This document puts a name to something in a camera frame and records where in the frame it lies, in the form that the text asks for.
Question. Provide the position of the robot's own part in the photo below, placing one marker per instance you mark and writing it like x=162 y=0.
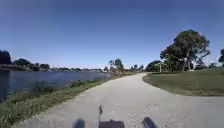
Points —
x=149 y=122
x=79 y=124

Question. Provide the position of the grass verge beside water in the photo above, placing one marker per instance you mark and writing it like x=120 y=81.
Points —
x=33 y=101

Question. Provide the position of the clump of distant trees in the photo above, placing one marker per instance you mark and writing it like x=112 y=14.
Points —
x=116 y=65

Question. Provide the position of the blue lake water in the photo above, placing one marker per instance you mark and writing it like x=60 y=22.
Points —
x=40 y=79

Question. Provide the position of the far shore tree line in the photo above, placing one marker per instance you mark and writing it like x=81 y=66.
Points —
x=23 y=63

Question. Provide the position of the grey concrete path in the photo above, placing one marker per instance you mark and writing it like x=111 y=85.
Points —
x=126 y=96

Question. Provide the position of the big spreading tree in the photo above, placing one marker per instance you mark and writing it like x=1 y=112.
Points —
x=188 y=46

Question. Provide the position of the grass lawn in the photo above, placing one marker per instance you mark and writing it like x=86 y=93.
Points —
x=190 y=81

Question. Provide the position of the dark low trees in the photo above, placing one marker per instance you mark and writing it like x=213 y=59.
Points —
x=151 y=66

